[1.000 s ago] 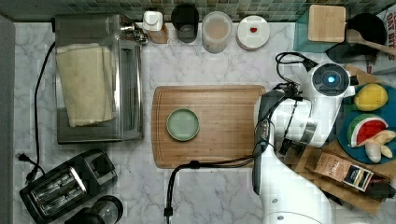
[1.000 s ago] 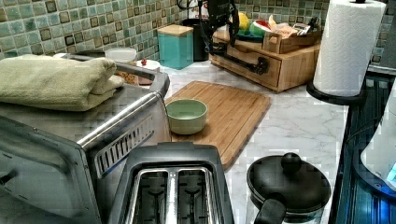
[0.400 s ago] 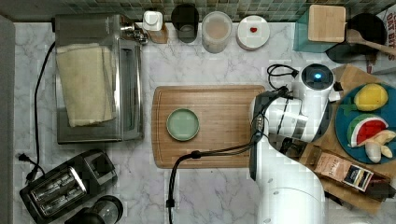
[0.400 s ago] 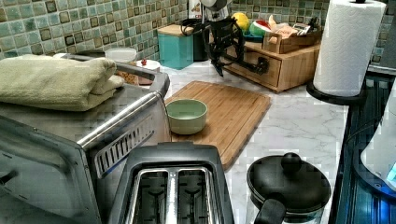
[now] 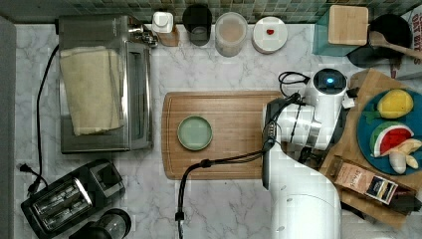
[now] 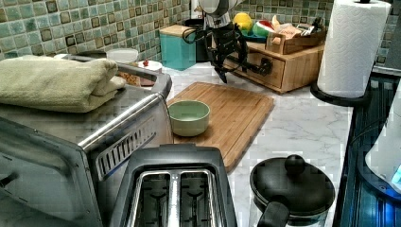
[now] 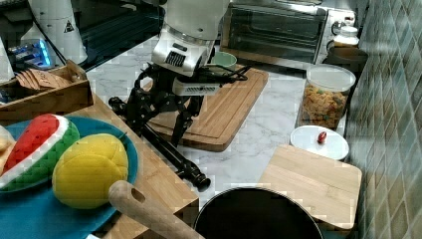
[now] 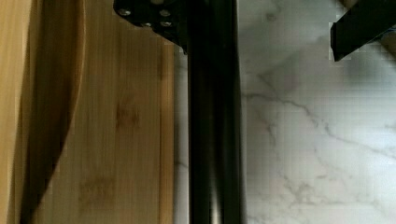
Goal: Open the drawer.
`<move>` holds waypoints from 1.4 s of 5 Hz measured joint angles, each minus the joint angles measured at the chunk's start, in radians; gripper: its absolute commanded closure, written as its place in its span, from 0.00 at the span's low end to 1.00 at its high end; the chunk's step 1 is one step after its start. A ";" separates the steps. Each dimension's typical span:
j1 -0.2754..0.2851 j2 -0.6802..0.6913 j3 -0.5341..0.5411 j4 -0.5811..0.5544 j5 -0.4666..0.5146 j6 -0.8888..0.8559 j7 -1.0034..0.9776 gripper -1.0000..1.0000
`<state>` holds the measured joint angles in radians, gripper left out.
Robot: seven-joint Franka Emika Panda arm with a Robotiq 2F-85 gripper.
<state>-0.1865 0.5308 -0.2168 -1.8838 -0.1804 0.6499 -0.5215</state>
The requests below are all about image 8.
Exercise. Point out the wooden drawer cabinet frame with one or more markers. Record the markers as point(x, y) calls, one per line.
point(14, 25)

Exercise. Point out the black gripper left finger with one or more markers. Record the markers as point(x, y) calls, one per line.
point(167, 18)

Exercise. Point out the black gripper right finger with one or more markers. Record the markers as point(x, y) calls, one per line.
point(363, 23)

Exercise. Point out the dark bronze drawer handle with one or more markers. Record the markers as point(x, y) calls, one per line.
point(216, 184)

